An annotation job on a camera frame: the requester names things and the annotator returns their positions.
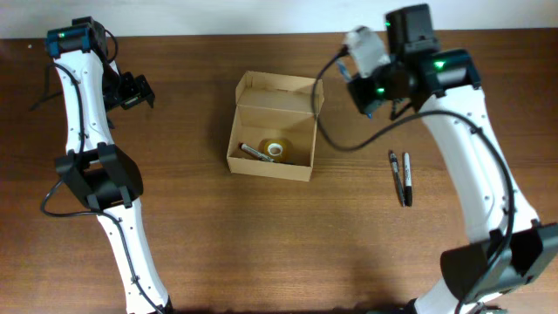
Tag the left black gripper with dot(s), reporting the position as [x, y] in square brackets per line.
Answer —
[134, 93]

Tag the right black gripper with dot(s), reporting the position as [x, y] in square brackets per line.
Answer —
[364, 97]

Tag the black capped whiteboard marker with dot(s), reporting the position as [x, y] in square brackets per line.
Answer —
[254, 153]

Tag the brown cardboard box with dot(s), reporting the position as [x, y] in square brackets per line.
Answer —
[271, 105]

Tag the yellow adhesive tape roll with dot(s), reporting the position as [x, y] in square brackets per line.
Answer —
[279, 149]

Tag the blue ballpoint pen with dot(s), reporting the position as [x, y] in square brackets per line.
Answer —
[344, 72]

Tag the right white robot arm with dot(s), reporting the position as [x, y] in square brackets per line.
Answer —
[508, 245]

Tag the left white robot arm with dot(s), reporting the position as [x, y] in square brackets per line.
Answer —
[103, 178]

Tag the black ballpoint pen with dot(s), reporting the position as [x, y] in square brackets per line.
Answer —
[396, 177]

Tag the black permanent marker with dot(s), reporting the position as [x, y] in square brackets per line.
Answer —
[407, 180]

